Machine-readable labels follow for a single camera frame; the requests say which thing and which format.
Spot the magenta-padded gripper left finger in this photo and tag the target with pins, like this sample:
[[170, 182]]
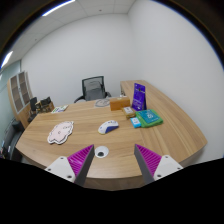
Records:
[[61, 165]]

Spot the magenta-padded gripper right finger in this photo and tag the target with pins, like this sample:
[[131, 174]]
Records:
[[166, 164]]

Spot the white and blue computer mouse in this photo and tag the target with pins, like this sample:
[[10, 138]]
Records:
[[108, 127]]

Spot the pink pig-shaped mouse pad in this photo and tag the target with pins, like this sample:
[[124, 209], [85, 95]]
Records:
[[60, 132]]

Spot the green zip pouch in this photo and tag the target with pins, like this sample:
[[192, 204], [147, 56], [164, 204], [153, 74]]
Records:
[[158, 121]]

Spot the teal flat packet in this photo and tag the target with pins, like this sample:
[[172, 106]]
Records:
[[148, 116]]

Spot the blue wet wipes pack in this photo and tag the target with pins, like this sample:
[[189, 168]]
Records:
[[135, 122]]

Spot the white sticker sheet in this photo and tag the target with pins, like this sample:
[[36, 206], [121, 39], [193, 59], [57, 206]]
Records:
[[59, 109]]

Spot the black office chair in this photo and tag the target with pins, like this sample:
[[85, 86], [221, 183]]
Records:
[[12, 136]]

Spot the dark brown box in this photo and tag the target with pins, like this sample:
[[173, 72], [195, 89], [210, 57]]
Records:
[[46, 107]]

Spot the black box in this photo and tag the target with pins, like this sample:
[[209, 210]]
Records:
[[45, 100]]

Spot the purple stand-up bag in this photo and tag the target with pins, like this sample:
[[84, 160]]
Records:
[[139, 96]]

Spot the orange-brown wooden box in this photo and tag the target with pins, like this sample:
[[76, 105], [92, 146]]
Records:
[[119, 104]]

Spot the grey mesh office chair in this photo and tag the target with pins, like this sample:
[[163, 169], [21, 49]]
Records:
[[93, 88]]

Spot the wooden shelf unit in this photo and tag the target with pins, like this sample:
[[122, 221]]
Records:
[[19, 93]]

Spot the long ceiling light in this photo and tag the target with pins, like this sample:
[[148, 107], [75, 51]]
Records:
[[58, 7], [6, 59]]

